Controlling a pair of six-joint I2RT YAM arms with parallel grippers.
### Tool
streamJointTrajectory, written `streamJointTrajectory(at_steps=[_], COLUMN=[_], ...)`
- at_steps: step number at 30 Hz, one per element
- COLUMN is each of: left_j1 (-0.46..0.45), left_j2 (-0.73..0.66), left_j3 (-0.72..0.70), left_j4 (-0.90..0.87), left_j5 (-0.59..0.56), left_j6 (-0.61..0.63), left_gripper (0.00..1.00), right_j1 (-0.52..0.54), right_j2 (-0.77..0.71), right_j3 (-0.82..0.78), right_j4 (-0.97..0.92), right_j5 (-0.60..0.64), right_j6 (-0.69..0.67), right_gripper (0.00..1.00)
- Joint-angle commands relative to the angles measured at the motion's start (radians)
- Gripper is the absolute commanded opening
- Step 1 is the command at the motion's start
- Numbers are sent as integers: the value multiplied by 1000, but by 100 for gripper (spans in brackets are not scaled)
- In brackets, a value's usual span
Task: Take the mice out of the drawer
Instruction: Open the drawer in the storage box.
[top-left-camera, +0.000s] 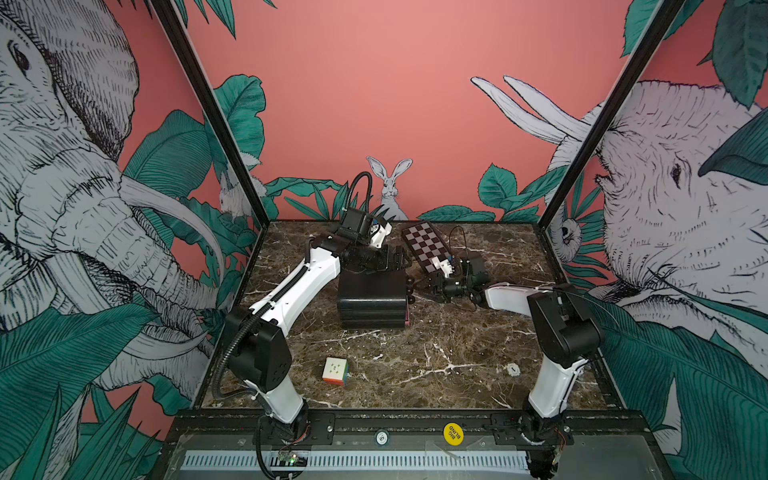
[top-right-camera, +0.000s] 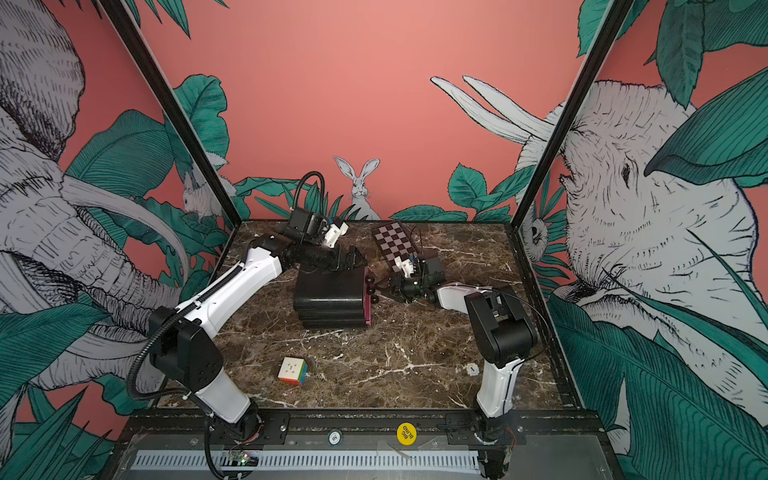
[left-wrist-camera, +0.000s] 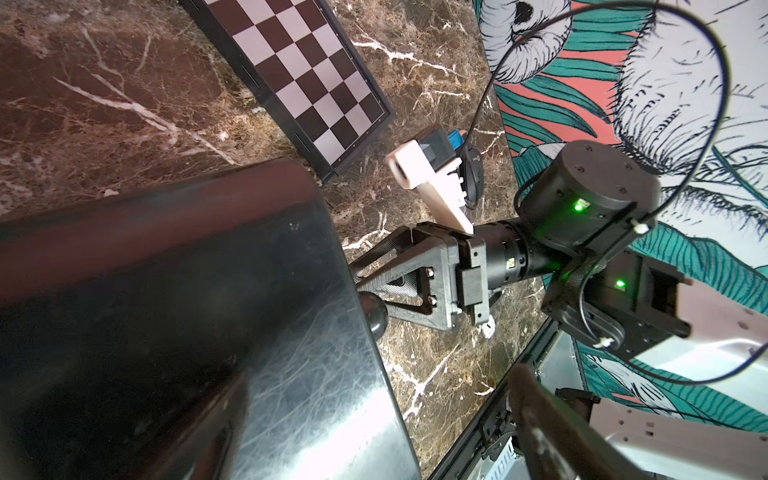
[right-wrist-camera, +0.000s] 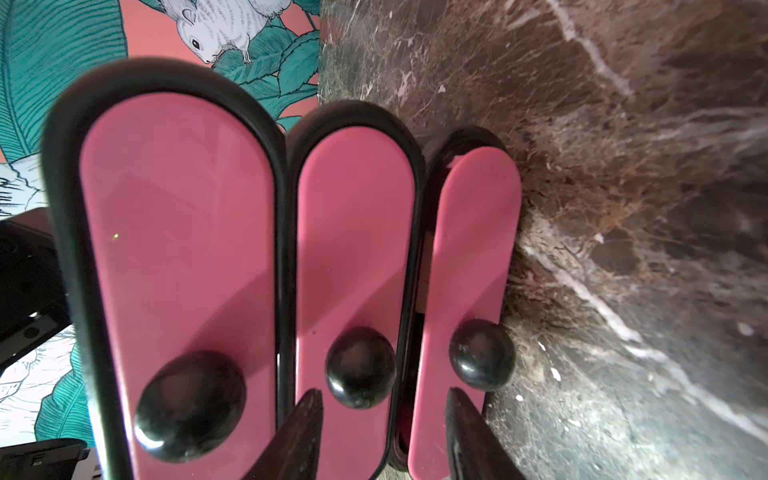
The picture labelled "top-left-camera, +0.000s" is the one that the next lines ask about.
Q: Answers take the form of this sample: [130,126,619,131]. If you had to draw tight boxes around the black drawer cabinet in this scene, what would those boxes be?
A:
[337,270,409,329]

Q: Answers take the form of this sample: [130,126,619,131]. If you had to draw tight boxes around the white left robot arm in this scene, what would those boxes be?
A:
[211,234,411,426]

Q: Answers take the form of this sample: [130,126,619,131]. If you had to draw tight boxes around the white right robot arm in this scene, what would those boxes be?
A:
[429,272,603,419]

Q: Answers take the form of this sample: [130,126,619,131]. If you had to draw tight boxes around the red white chess board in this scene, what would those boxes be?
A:
[401,221,453,275]

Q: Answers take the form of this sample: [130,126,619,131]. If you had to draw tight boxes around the colourful puzzle cube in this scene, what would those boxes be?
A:
[322,357,349,385]

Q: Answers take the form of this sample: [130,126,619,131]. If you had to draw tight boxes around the yellow round sticker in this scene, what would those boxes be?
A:
[443,422,465,446]

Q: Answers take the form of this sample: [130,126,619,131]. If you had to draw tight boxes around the white ribbed strip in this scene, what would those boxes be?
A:
[180,450,529,473]

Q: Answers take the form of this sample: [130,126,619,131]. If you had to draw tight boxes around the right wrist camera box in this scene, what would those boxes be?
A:
[433,253,490,286]

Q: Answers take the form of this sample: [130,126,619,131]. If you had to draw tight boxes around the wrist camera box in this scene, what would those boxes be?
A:
[433,253,490,286]
[335,207,392,249]

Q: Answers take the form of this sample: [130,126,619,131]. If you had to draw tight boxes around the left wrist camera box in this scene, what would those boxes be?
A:
[335,207,392,249]

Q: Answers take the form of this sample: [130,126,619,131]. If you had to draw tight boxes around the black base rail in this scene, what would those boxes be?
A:
[166,409,653,449]

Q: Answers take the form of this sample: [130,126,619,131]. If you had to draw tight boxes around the black corrugated cable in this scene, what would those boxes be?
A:
[211,314,265,400]

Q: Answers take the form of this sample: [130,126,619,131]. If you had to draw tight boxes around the black frame post left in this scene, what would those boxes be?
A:
[150,0,270,230]

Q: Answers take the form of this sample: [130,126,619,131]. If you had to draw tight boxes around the black frame post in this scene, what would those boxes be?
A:
[537,0,685,230]
[150,0,270,230]

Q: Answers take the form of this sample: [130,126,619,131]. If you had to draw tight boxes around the black frame post right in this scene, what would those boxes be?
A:
[537,0,685,230]

